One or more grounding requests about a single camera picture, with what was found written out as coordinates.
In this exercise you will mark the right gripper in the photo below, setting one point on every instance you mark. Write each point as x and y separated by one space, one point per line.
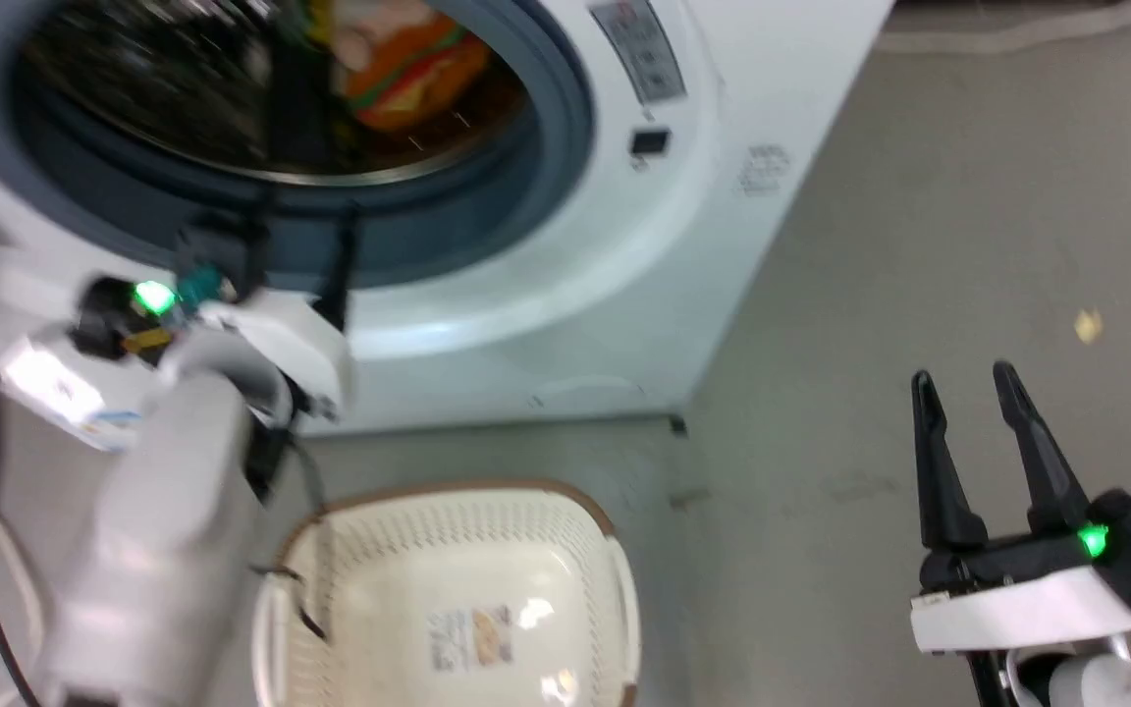
1047 579

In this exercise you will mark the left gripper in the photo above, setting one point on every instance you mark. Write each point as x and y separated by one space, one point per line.
281 344

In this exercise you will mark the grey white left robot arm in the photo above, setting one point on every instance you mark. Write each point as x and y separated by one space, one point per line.
153 550

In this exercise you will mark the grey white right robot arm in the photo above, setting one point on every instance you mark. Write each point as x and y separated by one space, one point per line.
1086 682

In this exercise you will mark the pink plush toy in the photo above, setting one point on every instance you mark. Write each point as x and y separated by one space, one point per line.
379 25

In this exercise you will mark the cream plastic laundry basket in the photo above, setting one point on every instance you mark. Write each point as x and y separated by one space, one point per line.
457 550

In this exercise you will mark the white front-load washing machine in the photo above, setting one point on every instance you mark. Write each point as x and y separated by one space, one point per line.
644 255

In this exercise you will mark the small yellow paper scrap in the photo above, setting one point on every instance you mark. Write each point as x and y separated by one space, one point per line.
1088 325

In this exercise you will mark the printed sticker label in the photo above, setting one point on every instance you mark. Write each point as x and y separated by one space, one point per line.
470 638

